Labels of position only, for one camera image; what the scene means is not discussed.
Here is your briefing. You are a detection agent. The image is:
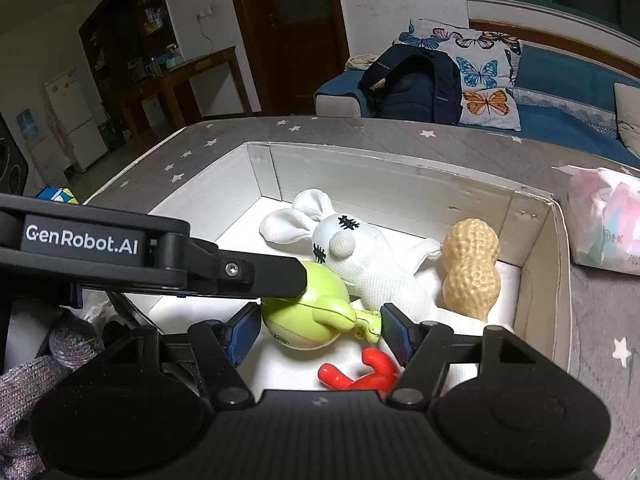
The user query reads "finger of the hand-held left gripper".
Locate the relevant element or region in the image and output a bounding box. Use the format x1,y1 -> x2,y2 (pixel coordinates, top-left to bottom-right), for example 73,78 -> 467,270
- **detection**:
186,236 -> 309,304

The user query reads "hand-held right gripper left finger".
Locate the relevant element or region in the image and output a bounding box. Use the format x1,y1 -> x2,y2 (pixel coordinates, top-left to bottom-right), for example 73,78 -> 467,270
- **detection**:
82,302 -> 262,409

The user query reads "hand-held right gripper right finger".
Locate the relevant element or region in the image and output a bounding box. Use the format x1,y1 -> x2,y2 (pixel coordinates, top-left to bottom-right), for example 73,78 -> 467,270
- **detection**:
380,302 -> 547,409

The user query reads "red round toy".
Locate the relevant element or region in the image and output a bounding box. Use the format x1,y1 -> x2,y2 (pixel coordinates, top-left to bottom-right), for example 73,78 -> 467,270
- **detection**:
317,347 -> 402,392

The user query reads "green round toy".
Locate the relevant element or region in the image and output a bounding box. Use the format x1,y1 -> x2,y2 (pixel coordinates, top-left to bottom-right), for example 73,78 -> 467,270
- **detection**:
260,260 -> 386,351

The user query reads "white plush rabbit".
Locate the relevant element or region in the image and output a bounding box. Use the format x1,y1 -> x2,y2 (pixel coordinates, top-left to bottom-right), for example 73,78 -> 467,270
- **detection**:
259,189 -> 444,324

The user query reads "peanut shaped toy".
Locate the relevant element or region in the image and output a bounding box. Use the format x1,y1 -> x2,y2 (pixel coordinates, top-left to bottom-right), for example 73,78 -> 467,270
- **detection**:
440,218 -> 502,322

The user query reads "grey cardboard box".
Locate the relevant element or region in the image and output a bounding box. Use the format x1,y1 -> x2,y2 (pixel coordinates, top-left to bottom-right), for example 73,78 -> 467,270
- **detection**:
82,141 -> 572,392

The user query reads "person's left hand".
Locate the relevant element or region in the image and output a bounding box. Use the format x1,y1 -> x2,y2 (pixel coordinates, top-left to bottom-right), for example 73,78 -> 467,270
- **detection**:
0,317 -> 103,458

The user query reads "blue dotted tissue box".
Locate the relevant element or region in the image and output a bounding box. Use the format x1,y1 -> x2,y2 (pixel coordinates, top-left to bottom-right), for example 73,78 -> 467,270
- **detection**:
37,187 -> 81,206

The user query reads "white fridge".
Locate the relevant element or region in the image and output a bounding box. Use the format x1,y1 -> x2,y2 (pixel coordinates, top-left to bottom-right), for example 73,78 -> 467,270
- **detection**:
44,67 -> 109,172

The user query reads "blue water bottle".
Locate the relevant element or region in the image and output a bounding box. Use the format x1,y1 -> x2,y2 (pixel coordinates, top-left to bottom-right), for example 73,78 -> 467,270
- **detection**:
16,110 -> 41,142

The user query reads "dark wooden cabinet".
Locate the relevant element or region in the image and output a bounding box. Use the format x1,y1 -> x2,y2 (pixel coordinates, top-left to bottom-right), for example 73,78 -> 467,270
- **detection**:
77,0 -> 182,152

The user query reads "wooden desk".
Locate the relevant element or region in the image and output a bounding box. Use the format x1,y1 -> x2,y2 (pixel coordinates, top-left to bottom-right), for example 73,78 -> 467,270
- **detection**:
112,46 -> 254,142

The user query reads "pink white tissue pack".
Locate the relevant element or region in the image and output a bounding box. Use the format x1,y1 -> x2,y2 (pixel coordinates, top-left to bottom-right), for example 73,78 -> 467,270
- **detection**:
552,165 -> 640,277

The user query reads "black backpack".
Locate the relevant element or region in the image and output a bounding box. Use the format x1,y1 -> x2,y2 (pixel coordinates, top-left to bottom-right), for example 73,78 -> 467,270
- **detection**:
357,44 -> 464,126

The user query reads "dark wooden door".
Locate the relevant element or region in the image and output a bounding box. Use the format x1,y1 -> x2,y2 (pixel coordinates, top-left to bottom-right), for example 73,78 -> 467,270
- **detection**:
222,0 -> 351,122

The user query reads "butterfly print pillow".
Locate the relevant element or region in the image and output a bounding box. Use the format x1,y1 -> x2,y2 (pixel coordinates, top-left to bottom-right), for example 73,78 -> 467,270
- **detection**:
392,19 -> 524,132

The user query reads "blue sofa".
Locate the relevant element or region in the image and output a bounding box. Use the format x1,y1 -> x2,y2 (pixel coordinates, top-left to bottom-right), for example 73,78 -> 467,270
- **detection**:
314,42 -> 640,162

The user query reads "beige cushion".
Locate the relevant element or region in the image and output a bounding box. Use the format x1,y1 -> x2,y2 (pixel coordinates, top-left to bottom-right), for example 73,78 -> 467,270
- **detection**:
612,82 -> 640,159

